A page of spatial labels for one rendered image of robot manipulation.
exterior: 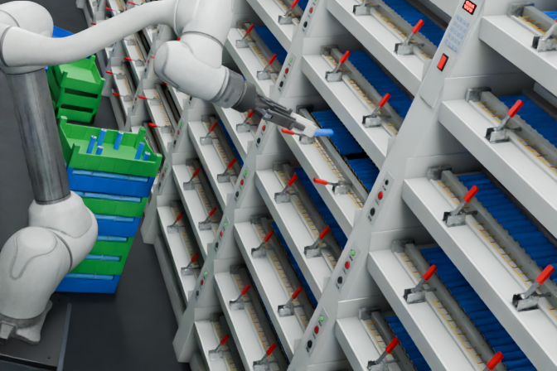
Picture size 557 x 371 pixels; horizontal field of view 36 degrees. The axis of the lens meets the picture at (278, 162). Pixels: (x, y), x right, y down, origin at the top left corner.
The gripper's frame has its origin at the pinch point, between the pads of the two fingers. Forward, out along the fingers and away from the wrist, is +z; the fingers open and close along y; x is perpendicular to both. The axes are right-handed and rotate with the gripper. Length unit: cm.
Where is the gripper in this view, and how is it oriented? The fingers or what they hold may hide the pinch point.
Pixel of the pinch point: (302, 124)
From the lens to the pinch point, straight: 217.5
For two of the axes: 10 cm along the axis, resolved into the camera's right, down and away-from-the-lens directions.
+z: 8.0, 3.6, 4.9
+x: 5.3, -8.0, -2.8
